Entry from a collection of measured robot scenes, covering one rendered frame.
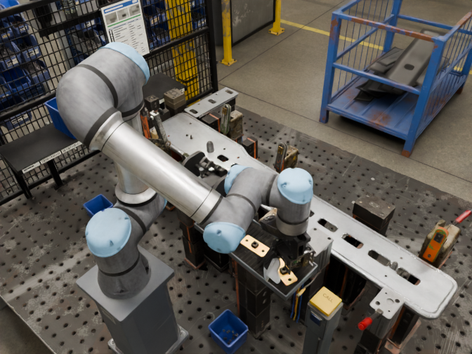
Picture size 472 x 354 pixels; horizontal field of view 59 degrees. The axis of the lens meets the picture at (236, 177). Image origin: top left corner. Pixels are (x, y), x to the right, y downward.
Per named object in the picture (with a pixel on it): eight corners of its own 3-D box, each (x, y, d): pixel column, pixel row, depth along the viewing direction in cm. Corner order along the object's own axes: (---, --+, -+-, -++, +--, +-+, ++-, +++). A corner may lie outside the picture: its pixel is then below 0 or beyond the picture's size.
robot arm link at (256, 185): (215, 187, 90) (263, 200, 87) (235, 155, 98) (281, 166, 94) (217, 211, 95) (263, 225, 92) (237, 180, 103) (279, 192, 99)
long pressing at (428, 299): (465, 279, 131) (467, 276, 130) (430, 328, 120) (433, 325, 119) (183, 112, 206) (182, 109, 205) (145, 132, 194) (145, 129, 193)
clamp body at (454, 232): (437, 289, 162) (470, 227, 137) (418, 314, 154) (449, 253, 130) (412, 272, 167) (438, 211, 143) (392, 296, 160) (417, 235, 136)
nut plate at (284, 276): (298, 280, 113) (298, 277, 112) (286, 286, 112) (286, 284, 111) (280, 258, 119) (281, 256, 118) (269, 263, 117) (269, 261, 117)
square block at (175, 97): (193, 150, 229) (185, 93, 205) (181, 156, 225) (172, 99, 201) (183, 144, 234) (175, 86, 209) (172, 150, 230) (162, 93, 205)
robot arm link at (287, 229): (270, 208, 98) (299, 195, 100) (270, 221, 101) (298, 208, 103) (288, 230, 93) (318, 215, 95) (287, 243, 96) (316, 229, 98)
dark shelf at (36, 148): (187, 90, 218) (187, 85, 216) (19, 177, 173) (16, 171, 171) (161, 76, 230) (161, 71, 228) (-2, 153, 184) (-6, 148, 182)
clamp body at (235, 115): (250, 170, 216) (248, 113, 192) (233, 181, 210) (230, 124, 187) (237, 162, 221) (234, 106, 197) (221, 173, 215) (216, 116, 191)
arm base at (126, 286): (121, 309, 115) (113, 289, 109) (88, 280, 123) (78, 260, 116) (161, 272, 124) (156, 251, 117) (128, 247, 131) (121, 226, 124)
